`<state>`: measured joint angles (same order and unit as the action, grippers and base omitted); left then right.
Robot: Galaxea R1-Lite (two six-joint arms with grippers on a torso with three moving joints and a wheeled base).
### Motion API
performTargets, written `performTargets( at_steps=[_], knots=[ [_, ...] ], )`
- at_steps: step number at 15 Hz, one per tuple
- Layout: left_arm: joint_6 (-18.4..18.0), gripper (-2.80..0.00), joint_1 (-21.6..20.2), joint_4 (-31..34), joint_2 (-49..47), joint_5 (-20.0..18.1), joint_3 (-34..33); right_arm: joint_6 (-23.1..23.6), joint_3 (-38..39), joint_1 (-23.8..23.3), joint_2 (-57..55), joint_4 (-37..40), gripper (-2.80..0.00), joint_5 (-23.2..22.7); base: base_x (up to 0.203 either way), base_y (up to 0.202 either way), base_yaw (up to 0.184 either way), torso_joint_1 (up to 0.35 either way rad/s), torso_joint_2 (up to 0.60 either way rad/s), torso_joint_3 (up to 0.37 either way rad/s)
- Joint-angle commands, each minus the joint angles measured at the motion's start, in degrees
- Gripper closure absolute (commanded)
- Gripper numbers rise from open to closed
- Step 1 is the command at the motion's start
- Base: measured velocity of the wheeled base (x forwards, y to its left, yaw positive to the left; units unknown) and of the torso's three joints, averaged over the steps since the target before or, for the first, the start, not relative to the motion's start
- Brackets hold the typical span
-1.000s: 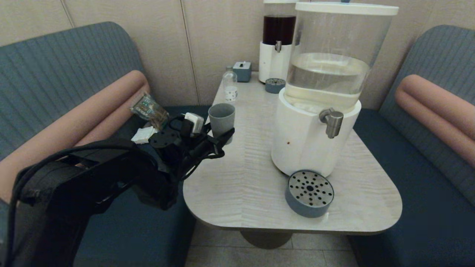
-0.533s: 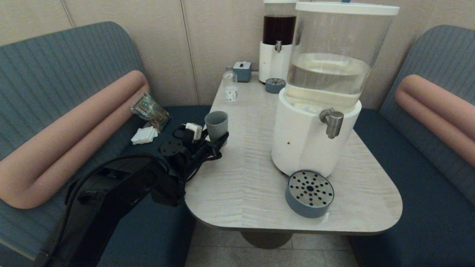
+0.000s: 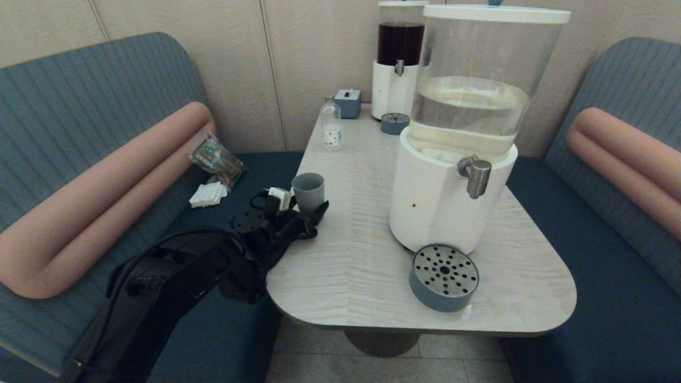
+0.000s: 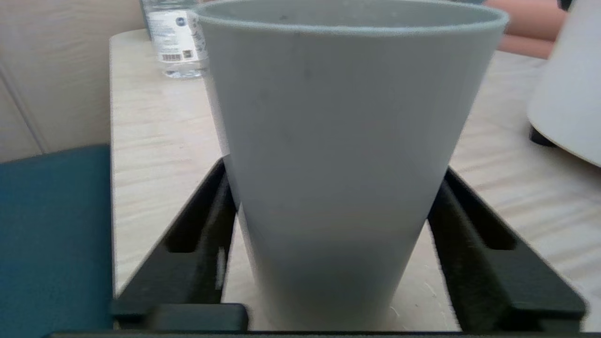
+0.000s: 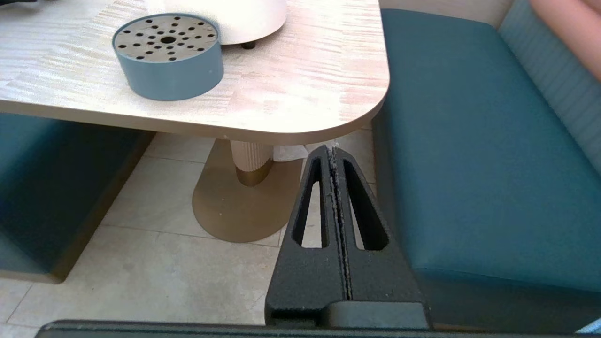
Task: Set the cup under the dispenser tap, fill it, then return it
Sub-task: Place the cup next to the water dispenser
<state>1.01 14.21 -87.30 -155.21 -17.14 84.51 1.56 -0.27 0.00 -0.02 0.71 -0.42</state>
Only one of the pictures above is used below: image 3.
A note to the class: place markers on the grey plastic cup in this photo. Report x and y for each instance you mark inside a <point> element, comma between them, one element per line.
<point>308,192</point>

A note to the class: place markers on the round table pedestal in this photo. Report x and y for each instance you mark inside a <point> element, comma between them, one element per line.
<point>380,344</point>

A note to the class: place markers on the printed snack bag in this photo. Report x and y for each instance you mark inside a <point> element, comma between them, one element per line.
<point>218,161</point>

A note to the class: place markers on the dark drink dispenser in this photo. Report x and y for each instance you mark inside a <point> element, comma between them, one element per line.
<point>391,90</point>

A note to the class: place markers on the pink bolster cushion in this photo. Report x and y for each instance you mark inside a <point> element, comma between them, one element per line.
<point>106,186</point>
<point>628,154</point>

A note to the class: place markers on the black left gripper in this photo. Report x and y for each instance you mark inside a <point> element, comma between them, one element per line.
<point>287,234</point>

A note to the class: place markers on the large blue perforated drip tray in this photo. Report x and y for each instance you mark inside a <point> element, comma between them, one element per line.
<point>441,290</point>

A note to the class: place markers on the blue-grey tissue box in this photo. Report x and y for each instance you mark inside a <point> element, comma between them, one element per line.
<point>349,105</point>

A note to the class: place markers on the clear plastic bottle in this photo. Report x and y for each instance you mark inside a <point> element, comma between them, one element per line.
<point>331,126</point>

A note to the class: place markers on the large clear water dispenser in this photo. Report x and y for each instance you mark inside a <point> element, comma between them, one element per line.
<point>468,106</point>

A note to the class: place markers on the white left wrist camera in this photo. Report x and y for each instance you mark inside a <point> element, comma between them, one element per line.
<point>280,198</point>

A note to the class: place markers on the blue upholstered bench sofa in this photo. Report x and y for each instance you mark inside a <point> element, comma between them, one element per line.
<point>612,298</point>
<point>80,80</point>

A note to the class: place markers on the small blue perforated drip tray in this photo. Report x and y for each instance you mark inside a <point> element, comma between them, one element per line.
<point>394,125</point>

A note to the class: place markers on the large silver dispenser tap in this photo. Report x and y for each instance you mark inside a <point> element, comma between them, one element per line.
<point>477,175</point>

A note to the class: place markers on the white napkin stack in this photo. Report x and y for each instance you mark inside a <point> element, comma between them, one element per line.
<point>207,194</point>

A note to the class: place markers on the small silver dispenser tap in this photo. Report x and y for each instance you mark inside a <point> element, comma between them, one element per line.
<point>399,67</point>

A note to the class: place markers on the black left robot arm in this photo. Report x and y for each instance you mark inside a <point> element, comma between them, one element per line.
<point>170,298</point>

